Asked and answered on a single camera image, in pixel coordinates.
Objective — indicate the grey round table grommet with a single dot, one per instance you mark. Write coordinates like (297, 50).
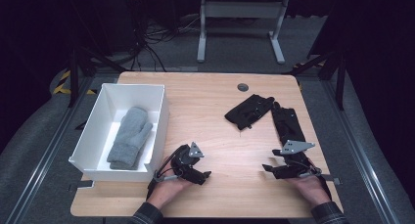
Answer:
(242, 87)

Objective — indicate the short black glove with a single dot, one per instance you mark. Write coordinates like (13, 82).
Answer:
(249, 111)

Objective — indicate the white metal desk frame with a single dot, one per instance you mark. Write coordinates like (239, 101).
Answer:
(239, 10)

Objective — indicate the grey table edge bracket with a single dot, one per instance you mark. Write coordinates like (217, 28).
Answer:
(332, 179)
(81, 185)

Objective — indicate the aluminium floor rail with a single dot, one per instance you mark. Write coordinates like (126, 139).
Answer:
(359, 152)
(49, 152)

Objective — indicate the white rectangular box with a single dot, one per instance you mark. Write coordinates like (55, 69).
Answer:
(98, 158)

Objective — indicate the plain grey fleece mitten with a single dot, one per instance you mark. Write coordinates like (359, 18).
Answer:
(130, 136)

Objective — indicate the long black glove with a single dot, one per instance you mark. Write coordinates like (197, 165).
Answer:
(287, 123)

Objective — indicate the person's right hand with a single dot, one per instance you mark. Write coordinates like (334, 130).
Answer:
(310, 189)

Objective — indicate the person's left hand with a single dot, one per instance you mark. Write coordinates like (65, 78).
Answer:
(169, 191)

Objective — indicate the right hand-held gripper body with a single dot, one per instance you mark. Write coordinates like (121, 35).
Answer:
(298, 163)

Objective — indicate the yellow black hazard tape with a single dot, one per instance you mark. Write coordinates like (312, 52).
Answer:
(62, 83)

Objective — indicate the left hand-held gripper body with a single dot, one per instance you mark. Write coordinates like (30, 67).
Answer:
(184, 158)

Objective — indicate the black metal stand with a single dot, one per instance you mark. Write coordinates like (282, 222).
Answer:
(76, 74)
(339, 77)

